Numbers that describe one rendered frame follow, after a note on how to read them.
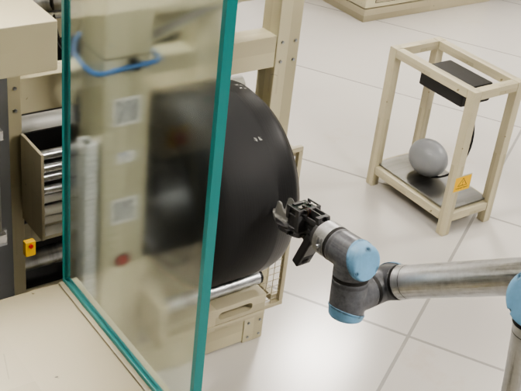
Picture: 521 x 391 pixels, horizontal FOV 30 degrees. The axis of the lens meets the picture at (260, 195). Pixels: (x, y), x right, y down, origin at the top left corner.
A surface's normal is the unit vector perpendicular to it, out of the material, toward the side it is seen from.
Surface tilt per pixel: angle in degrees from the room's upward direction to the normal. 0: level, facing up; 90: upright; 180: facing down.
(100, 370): 0
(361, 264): 78
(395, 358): 0
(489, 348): 0
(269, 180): 61
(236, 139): 37
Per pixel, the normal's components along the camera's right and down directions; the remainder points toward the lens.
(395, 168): 0.10, -0.85
